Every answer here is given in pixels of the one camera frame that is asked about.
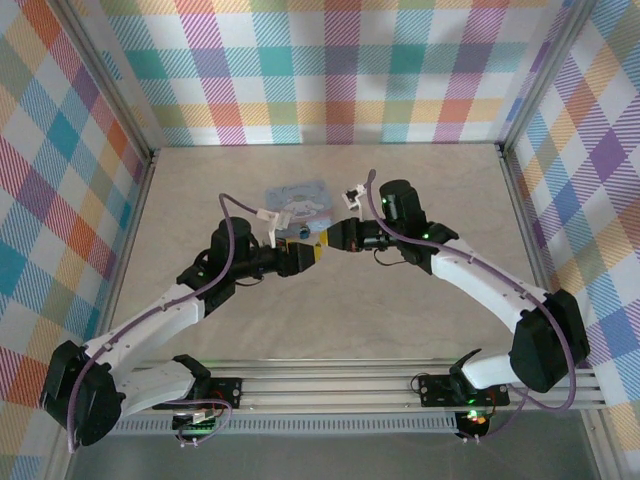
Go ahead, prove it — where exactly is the pastel cartoon tin box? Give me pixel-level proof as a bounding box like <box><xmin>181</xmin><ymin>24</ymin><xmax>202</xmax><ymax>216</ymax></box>
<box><xmin>263</xmin><ymin>179</ymin><xmax>337</xmax><ymax>239</ymax></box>

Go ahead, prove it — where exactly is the small green-lit circuit board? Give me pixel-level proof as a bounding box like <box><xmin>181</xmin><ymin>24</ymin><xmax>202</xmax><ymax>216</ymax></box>
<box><xmin>172</xmin><ymin>409</ymin><xmax>222</xmax><ymax>435</ymax></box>

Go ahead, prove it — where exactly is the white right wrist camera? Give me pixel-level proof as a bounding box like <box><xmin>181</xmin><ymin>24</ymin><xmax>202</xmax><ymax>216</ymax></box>
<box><xmin>341</xmin><ymin>183</ymin><xmax>367</xmax><ymax>212</ymax></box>

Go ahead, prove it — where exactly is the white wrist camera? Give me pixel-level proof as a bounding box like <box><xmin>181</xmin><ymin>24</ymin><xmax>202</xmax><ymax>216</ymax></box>
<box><xmin>254</xmin><ymin>207</ymin><xmax>292</xmax><ymax>247</ymax></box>
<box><xmin>341</xmin><ymin>183</ymin><xmax>367</xmax><ymax>212</ymax></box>

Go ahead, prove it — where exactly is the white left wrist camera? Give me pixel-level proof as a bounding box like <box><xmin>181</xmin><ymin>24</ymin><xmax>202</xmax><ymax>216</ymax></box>
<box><xmin>254</xmin><ymin>207</ymin><xmax>292</xmax><ymax>247</ymax></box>

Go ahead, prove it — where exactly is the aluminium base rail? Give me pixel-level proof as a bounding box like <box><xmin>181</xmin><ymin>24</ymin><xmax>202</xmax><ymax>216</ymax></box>
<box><xmin>124</xmin><ymin>356</ymin><xmax>607</xmax><ymax>412</ymax></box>

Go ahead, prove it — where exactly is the grey slotted cable duct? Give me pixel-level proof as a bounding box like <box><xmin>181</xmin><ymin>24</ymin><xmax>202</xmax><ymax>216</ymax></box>
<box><xmin>114</xmin><ymin>412</ymin><xmax>462</xmax><ymax>437</ymax></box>

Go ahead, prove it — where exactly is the aluminium frame post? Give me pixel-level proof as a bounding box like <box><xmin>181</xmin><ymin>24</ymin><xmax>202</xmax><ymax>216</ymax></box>
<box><xmin>49</xmin><ymin>0</ymin><xmax>160</xmax><ymax>164</ymax></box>
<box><xmin>493</xmin><ymin>0</ymin><xmax>601</xmax><ymax>154</ymax></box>

